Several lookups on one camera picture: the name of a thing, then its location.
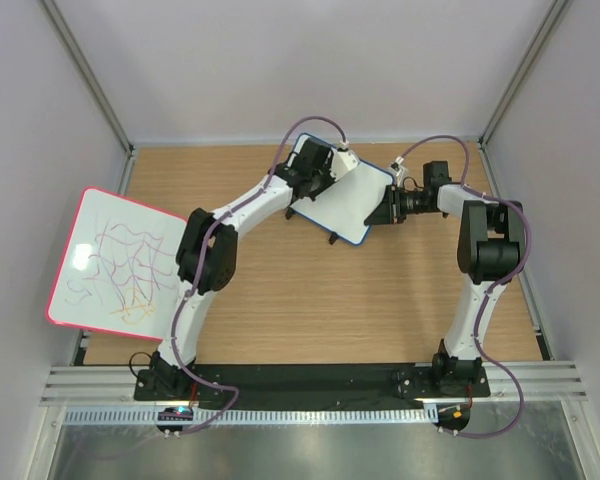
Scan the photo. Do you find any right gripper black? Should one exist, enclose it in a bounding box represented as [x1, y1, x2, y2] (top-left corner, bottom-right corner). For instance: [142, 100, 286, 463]
[364, 185, 433, 227]

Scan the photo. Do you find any blue framed whiteboard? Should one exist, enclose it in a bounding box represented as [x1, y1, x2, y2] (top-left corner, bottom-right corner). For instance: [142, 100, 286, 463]
[289, 153, 395, 246]

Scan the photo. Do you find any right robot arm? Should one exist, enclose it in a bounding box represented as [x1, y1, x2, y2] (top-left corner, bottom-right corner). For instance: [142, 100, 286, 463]
[364, 161, 526, 396]

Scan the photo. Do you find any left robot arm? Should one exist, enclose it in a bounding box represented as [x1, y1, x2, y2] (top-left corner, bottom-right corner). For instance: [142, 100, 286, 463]
[144, 138, 342, 400]

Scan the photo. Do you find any pink framed whiteboard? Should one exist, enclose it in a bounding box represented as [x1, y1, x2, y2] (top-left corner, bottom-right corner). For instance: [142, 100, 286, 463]
[46, 187, 186, 340]

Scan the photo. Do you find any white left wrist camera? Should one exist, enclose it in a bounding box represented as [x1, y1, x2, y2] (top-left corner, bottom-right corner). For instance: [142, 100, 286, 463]
[330, 148, 359, 182]

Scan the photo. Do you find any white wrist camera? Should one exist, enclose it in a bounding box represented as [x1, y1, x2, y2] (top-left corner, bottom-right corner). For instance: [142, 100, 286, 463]
[330, 148, 359, 182]
[388, 157, 410, 187]

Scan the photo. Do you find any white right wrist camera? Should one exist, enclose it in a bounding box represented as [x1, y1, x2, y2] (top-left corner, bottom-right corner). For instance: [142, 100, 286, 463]
[388, 157, 410, 187]

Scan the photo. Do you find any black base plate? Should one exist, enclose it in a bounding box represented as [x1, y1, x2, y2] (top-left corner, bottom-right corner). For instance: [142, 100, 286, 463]
[134, 360, 490, 410]

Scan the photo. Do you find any right aluminium corner post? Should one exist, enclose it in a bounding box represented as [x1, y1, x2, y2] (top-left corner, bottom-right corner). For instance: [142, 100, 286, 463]
[478, 0, 572, 150]

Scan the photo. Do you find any aluminium corner post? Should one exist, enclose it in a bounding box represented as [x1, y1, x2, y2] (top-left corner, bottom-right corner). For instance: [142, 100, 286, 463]
[39, 0, 135, 159]
[478, 0, 572, 150]

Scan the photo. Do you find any slotted cable duct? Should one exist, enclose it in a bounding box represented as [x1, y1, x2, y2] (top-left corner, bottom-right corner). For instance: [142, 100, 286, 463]
[63, 406, 438, 428]

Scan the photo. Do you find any left aluminium corner post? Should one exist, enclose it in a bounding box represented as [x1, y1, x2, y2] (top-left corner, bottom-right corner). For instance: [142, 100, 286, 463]
[39, 0, 135, 159]

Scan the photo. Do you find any aluminium rail frame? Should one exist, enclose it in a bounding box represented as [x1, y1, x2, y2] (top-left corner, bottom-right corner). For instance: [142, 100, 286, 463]
[41, 361, 586, 411]

